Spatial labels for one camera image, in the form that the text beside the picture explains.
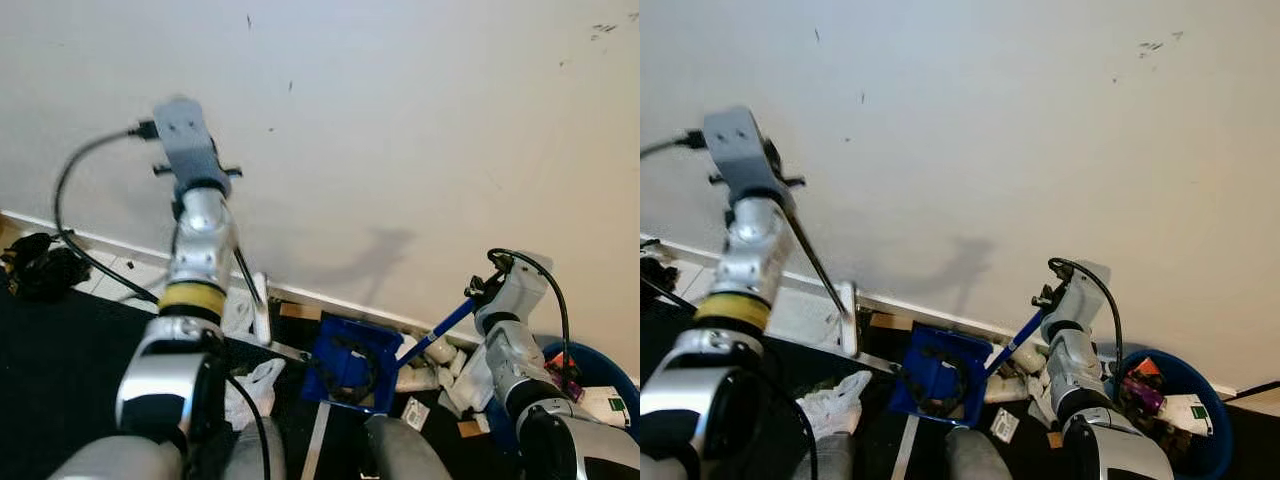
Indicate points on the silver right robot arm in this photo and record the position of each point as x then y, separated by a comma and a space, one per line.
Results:
515, 360
1075, 365

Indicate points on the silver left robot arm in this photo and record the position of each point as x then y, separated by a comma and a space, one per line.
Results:
755, 245
200, 240

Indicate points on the silver metal floor strip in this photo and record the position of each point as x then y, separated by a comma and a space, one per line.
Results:
905, 450
314, 445

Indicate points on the white crumpled paper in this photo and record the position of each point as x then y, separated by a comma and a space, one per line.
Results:
1025, 365
465, 385

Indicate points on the small orange item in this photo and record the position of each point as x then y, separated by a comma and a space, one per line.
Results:
1148, 368
560, 360

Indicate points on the purple wrapper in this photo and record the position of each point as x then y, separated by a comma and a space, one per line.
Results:
563, 385
1142, 395

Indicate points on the white card with label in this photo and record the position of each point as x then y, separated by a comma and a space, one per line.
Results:
415, 413
1005, 426

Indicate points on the blue round bin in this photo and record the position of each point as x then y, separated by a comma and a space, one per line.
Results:
1190, 375
600, 365

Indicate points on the white baseboard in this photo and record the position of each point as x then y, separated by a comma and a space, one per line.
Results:
110, 244
900, 307

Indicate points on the black crumpled bag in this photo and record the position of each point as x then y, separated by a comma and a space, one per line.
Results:
40, 270
658, 278

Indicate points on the white box with green print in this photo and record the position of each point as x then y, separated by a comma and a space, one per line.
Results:
605, 405
1188, 413

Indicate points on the brown cardboard piece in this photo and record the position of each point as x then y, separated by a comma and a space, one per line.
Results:
884, 321
298, 311

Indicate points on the grey right robot leg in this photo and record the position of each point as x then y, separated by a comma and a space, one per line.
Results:
975, 458
405, 450

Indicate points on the grey robot leg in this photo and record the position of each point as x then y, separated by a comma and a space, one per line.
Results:
255, 455
825, 460
405, 450
975, 458

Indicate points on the white plastic bag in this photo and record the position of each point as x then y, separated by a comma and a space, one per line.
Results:
835, 400
255, 390

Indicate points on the grey left robot leg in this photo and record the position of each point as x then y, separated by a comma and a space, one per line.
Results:
255, 455
825, 460

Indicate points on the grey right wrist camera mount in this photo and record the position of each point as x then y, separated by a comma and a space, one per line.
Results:
525, 280
1085, 290

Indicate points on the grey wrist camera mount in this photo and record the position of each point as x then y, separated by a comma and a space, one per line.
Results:
740, 150
1085, 290
185, 140
525, 280

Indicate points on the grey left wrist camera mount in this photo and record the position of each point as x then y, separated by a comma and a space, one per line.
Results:
740, 150
185, 140

